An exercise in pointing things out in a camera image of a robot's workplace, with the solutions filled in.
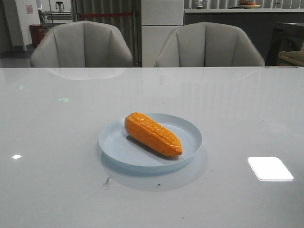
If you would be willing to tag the orange toy corn cob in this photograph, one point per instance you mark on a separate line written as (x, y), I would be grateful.
(150, 133)

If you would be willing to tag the white cabinet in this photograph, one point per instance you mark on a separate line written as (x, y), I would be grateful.
(158, 19)

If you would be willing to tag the fruit bowl on counter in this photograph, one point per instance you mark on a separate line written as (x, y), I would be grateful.
(246, 4)

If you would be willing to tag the grey armchair on right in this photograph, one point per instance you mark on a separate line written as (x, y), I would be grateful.
(207, 44)

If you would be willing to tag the grey armchair on left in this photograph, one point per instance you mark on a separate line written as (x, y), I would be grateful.
(82, 44)

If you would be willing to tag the grey counter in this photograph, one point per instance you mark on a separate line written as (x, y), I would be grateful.
(257, 23)

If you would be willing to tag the red trash bin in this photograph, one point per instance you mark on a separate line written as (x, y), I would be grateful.
(37, 34)

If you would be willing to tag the grey armchair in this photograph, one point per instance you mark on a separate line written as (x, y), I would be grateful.
(207, 44)
(82, 44)

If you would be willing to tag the light blue plastic plate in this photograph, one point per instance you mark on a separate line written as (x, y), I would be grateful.
(128, 153)

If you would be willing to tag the beige cushion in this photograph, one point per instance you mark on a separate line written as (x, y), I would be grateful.
(294, 57)

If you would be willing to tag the red barrier belt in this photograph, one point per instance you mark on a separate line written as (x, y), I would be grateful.
(105, 15)

